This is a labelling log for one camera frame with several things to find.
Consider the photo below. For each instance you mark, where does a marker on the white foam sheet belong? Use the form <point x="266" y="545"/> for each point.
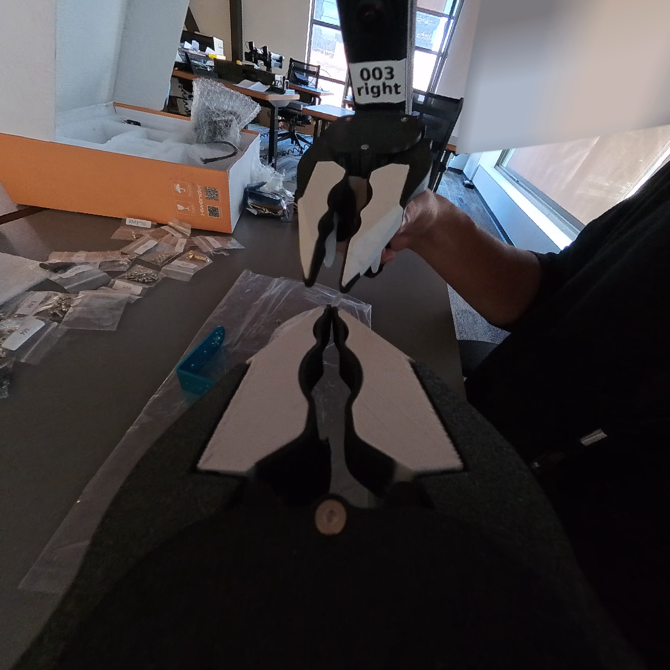
<point x="21" y="275"/>

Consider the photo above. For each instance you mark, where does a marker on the black desk equipment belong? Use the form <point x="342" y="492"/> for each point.
<point x="261" y="55"/>

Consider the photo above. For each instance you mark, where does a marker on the clear labelled screw bag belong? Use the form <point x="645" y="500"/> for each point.
<point x="337" y="301"/>

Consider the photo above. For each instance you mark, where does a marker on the teal metal U bracket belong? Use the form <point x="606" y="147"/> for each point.
<point x="201" y="361"/>

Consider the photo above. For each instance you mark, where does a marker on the dark grey desk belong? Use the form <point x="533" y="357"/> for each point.
<point x="78" y="445"/>

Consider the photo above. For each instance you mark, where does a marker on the person's right hand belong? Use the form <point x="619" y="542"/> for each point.
<point x="434" y="225"/>

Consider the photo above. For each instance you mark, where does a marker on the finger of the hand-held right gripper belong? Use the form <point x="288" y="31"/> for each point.
<point x="385" y="209"/>
<point x="313" y="209"/>

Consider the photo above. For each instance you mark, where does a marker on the wood-edged background desk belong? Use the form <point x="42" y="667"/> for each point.
<point x="324" y="111"/>
<point x="261" y="91"/>

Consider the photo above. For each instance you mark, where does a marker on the crumpled clear plastic bags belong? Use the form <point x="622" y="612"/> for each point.
<point x="269" y="175"/>

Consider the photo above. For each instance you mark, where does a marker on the pile of small hardware bags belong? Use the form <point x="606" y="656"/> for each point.
<point x="89" y="309"/>

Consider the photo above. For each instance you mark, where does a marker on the black background chair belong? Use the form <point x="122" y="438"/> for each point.
<point x="303" y="73"/>

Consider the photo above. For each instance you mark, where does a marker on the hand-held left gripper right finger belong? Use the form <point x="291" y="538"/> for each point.
<point x="403" y="413"/>

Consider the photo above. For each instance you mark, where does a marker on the bag of blue parts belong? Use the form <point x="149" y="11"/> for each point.
<point x="267" y="201"/>

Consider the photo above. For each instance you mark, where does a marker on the black mesh office chair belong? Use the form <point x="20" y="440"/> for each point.
<point x="442" y="120"/>

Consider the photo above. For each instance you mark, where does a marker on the orange cardboard box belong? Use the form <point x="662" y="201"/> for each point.
<point x="104" y="183"/>

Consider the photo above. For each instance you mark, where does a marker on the large clear plastic bag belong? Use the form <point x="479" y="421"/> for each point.
<point x="251" y="303"/>

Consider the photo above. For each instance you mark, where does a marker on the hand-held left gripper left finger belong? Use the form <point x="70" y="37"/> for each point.
<point x="251" y="408"/>

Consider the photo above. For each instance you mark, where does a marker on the large grid window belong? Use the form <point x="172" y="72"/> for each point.
<point x="324" y="36"/>

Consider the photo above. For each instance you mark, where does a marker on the white foam box insert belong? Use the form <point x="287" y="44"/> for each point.
<point x="131" y="138"/>

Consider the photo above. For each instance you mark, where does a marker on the beige roller blind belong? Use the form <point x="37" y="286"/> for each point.
<point x="586" y="172"/>

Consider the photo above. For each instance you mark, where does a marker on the bubble wrap bundle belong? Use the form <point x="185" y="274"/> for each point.
<point x="220" y="110"/>

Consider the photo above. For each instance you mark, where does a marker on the grey mesh chair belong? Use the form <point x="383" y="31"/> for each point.
<point x="481" y="356"/>

